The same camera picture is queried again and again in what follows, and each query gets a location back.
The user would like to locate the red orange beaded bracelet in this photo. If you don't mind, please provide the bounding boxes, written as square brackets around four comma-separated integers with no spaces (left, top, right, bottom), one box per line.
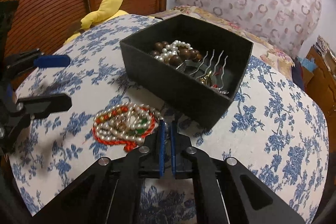
[92,104,164,152]

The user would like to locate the silver hair comb pin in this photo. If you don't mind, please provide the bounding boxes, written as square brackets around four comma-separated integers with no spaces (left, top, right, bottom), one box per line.
[186,50,228,95]

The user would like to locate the gold ring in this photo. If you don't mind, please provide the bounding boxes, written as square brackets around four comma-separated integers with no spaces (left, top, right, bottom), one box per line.
[200,70,214,84]

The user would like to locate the brown wooden bead bracelet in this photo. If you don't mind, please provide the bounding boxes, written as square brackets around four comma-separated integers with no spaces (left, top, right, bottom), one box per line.
[150,40,203,67]

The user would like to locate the black jewelry box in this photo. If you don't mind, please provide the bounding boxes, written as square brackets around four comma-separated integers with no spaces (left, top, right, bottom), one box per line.
[120,15,253,129]

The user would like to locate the blue floral white cloth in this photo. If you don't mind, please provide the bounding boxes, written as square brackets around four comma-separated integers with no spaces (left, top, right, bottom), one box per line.
[9,15,329,223]

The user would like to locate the yellow Pikachu plush toy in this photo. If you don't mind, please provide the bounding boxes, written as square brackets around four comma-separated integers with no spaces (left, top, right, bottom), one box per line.
[63,0,127,45]

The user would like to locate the wooden side cabinet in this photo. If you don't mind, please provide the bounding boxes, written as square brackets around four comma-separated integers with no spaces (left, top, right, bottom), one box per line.
[306,47,335,119]

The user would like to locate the floral bed blanket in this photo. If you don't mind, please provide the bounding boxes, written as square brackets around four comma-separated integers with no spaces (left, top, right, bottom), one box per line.
[151,6,294,80]

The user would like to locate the blue gift bag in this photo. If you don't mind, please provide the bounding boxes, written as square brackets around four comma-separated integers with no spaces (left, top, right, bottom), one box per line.
[297,57,317,73]

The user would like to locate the cardboard box on cabinet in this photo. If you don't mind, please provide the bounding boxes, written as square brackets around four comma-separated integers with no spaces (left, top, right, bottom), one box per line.
[324,50,336,73]

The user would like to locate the stack of folded papers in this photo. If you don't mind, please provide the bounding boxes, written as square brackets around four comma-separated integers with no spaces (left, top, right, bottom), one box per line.
[315,35,331,57]

